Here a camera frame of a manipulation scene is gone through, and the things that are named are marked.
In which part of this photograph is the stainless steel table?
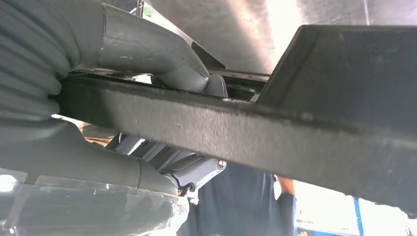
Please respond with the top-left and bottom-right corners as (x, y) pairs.
(143, 0), (417, 75)

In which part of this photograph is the person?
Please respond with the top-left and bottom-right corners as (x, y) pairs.
(177, 161), (298, 236)

